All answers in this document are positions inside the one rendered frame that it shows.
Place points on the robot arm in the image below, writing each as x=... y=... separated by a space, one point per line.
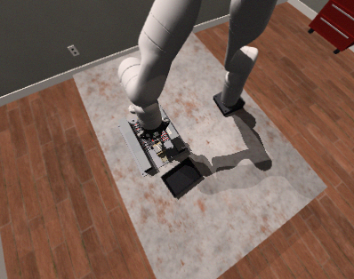
x=165 y=31

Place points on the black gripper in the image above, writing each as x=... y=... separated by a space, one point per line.
x=146 y=135

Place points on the grey relay panel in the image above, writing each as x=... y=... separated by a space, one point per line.
x=150 y=157

